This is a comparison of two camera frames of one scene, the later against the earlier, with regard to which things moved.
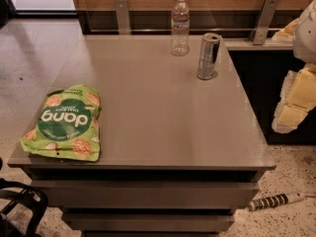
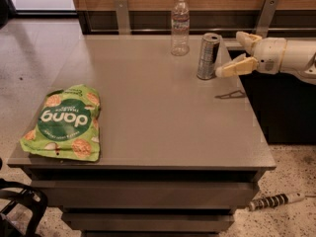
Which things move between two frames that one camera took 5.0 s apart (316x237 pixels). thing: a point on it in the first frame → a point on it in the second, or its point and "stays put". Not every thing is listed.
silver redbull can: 208,56 stays put
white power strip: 274,200 stays put
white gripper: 306,37 → 271,54
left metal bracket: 121,12 stays put
